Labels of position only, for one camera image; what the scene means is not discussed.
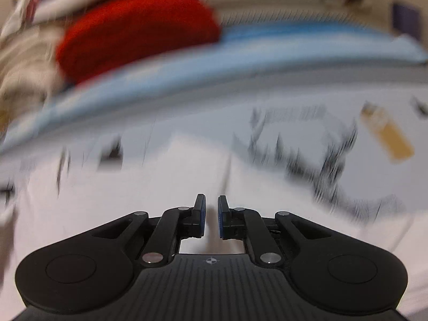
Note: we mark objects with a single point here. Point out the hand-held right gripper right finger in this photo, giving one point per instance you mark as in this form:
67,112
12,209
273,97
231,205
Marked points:
221,220

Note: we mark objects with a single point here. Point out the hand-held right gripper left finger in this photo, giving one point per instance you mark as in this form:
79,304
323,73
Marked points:
201,218

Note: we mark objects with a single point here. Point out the deer printed bed sheet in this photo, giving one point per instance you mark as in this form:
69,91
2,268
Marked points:
174,170

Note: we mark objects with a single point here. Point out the red knitted cloth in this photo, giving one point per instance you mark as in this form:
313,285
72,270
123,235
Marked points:
133,30

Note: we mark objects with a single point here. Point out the beige fleece cloth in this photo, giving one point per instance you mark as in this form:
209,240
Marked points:
23,67

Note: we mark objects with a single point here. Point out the purple box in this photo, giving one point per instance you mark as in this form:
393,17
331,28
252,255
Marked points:
406,20

